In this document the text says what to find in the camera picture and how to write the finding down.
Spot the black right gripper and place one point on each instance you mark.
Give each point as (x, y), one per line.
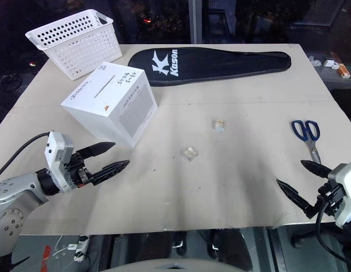
(331, 198)

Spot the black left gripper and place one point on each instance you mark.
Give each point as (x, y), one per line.
(76, 171)

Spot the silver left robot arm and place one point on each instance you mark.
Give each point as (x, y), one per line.
(14, 195)

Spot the white cardboard box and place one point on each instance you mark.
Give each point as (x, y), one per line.
(110, 103)

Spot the small clear cube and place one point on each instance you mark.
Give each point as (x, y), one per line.
(190, 153)
(220, 125)

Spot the white power strip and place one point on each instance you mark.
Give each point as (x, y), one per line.
(80, 248)

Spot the orange and white small box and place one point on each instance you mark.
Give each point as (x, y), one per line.
(342, 69)

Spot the white perforated plastic basket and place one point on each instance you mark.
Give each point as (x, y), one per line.
(76, 42)

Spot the white small device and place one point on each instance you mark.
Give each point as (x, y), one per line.
(330, 63)

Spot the grey rounded robot body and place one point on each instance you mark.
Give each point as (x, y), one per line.
(175, 265)

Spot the black Kason racket cover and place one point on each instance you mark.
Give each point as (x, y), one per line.
(203, 63)

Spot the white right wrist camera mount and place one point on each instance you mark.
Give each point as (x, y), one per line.
(344, 192)

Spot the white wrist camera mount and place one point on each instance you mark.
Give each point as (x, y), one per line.
(57, 158)
(344, 192)

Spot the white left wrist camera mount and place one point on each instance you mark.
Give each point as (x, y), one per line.
(57, 158)

